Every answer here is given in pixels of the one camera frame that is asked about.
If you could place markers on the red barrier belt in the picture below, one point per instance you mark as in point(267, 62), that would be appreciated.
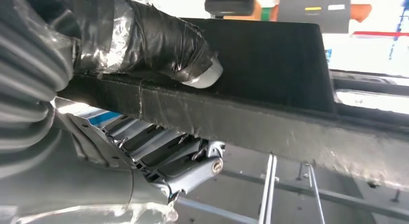
point(380, 34)

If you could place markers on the green plastic crate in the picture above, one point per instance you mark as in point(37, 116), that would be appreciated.
point(265, 14)

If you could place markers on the blue metal shelf rack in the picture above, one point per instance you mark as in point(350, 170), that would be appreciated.
point(399, 24)

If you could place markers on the stainless steel workbench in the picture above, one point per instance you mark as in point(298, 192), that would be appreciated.
point(239, 200)

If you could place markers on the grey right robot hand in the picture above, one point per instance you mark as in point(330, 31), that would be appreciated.
point(153, 40)

